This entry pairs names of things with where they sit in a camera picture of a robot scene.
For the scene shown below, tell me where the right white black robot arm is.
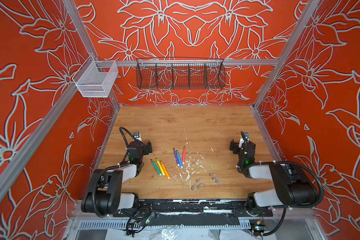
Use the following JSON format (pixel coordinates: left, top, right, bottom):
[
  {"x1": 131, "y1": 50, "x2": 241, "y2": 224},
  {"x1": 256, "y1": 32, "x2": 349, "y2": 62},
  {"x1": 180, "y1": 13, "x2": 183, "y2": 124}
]
[{"x1": 229, "y1": 132, "x2": 324, "y2": 215}]

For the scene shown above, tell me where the white cable duct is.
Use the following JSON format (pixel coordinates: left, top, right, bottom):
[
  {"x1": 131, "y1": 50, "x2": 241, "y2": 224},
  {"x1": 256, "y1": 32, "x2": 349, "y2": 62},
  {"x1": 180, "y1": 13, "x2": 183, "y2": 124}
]
[{"x1": 76, "y1": 219, "x2": 251, "y2": 230}]

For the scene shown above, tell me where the green marker pen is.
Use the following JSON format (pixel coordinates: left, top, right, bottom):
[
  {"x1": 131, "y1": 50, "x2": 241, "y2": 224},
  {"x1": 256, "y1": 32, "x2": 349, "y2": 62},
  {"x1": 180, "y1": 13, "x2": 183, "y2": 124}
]
[{"x1": 151, "y1": 159, "x2": 163, "y2": 176}]

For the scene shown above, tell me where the yellow marker pen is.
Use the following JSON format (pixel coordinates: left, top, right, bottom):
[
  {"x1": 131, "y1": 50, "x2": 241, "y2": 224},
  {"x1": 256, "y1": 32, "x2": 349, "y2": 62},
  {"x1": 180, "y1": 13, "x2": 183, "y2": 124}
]
[{"x1": 156, "y1": 158, "x2": 165, "y2": 176}]

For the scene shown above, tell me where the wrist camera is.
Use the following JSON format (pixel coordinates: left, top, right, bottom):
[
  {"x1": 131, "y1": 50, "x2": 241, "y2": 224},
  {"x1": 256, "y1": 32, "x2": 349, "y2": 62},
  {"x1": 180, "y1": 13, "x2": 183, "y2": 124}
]
[
  {"x1": 133, "y1": 132, "x2": 142, "y2": 142},
  {"x1": 241, "y1": 132, "x2": 249, "y2": 142}
]

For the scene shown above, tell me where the blue marker pen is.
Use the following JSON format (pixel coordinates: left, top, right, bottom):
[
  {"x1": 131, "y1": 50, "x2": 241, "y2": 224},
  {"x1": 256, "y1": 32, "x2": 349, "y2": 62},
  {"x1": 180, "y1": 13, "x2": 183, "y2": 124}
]
[{"x1": 176, "y1": 150, "x2": 183, "y2": 168}]

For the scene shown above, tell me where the orange marker pen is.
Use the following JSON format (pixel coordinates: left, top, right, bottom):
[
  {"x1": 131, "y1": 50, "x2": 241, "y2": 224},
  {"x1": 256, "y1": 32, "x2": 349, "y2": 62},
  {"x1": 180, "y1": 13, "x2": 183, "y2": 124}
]
[{"x1": 160, "y1": 161, "x2": 170, "y2": 179}]

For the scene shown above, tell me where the pink marker pen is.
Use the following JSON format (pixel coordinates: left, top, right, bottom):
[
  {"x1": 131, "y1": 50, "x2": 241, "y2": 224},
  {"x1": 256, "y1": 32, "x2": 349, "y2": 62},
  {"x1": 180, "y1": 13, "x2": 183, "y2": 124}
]
[{"x1": 182, "y1": 146, "x2": 186, "y2": 164}]

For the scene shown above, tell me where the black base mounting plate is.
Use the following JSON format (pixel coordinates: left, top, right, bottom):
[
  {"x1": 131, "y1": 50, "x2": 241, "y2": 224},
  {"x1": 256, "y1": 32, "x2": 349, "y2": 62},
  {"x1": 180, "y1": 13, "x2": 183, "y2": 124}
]
[{"x1": 112, "y1": 198, "x2": 274, "y2": 218}]

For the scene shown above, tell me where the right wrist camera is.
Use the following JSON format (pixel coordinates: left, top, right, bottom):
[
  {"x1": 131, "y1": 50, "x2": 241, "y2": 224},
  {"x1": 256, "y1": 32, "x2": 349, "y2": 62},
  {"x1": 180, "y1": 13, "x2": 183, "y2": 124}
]
[{"x1": 241, "y1": 132, "x2": 249, "y2": 142}]

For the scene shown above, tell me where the purple marker pen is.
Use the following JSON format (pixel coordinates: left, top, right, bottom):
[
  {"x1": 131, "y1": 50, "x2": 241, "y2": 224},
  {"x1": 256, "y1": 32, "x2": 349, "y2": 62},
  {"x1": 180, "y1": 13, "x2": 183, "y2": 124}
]
[{"x1": 173, "y1": 148, "x2": 180, "y2": 166}]

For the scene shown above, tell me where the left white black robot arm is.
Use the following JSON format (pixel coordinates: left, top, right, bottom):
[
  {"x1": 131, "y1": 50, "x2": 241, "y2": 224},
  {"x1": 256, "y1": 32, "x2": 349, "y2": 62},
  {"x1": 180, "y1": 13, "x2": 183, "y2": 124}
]
[{"x1": 81, "y1": 127, "x2": 153, "y2": 218}]

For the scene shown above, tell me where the white wire basket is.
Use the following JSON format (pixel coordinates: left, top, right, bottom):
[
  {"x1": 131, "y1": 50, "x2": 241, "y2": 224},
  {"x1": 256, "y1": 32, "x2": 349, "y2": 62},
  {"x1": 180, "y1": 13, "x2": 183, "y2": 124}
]
[{"x1": 73, "y1": 56, "x2": 119, "y2": 98}]

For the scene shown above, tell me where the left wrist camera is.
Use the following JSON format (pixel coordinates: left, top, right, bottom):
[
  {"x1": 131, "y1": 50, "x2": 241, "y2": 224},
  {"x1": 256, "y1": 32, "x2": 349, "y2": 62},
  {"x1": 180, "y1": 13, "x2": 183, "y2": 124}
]
[{"x1": 133, "y1": 132, "x2": 142, "y2": 142}]

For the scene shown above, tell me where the black wire basket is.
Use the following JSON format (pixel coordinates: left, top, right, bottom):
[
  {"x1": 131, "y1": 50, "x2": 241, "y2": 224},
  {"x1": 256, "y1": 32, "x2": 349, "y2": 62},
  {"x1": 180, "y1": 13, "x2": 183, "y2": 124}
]
[{"x1": 136, "y1": 57, "x2": 226, "y2": 90}]

